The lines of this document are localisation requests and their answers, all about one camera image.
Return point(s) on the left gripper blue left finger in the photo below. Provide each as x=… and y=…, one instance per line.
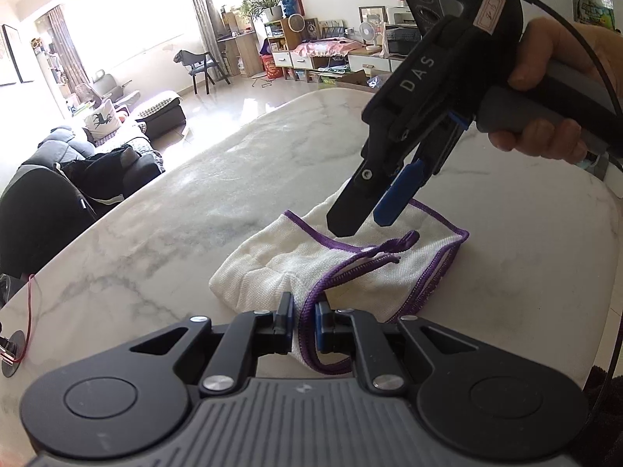
x=248, y=337

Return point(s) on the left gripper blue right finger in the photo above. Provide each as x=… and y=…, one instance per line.
x=360, y=337

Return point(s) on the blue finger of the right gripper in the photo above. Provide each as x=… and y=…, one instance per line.
x=383, y=157
x=428, y=160

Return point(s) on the white towel purple trim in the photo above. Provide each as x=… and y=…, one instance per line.
x=389, y=271

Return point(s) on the open cardboard box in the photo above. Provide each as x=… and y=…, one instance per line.
x=361, y=81

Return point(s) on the potted green plant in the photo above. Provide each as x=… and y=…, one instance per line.
x=267, y=0

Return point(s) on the dark wooden chair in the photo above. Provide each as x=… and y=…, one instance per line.
x=201, y=64

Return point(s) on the checkered ottoman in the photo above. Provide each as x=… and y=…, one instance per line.
x=160, y=114

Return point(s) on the dark grey sofa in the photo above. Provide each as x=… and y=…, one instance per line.
x=105, y=171

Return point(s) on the round grey phone stand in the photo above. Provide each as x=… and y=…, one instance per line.
x=12, y=350

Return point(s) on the white horse print cushion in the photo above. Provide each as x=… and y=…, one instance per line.
x=102, y=122

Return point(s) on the grey recliner chair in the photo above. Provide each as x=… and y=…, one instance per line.
x=105, y=87

